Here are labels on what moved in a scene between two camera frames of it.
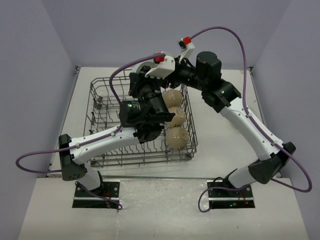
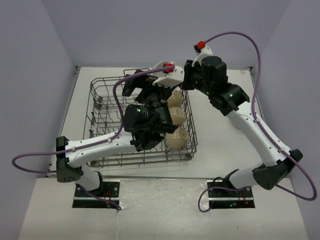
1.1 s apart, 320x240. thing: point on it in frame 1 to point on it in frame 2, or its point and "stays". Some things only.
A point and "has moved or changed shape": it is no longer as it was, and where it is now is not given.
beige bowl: [173, 98] stays
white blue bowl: [137, 67] has moved or changed shape
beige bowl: [177, 138] stays
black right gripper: [173, 79] stays
